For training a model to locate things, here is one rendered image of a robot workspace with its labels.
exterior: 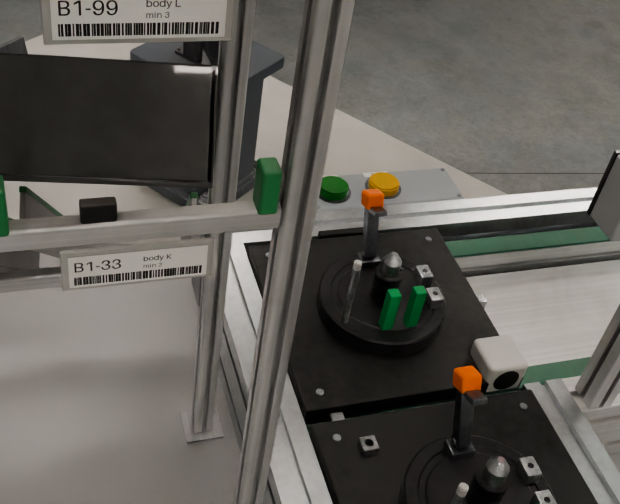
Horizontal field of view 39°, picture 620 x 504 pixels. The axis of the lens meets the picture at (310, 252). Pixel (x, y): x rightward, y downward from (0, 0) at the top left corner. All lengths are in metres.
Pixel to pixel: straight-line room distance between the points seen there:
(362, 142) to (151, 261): 0.91
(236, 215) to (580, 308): 0.69
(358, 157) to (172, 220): 0.88
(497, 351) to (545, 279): 0.24
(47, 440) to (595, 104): 2.87
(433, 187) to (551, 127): 2.15
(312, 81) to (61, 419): 0.60
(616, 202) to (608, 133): 2.58
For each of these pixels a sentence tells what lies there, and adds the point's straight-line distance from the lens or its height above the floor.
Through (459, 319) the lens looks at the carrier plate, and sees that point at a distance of 0.97.
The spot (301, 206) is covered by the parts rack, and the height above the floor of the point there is 1.31.
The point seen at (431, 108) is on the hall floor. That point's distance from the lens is 3.20.
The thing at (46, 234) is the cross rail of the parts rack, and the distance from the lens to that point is 0.50.
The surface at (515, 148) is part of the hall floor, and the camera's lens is 3.11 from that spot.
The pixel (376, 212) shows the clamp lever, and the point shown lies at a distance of 0.92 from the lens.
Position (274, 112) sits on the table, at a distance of 1.43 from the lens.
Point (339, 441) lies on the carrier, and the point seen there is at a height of 0.97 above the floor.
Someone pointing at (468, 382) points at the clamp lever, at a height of 1.07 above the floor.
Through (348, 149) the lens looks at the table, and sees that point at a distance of 1.37.
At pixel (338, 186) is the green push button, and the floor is 0.97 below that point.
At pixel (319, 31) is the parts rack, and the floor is 1.43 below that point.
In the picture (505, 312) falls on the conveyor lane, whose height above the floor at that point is 0.92.
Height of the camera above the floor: 1.64
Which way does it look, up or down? 42 degrees down
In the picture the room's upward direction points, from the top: 10 degrees clockwise
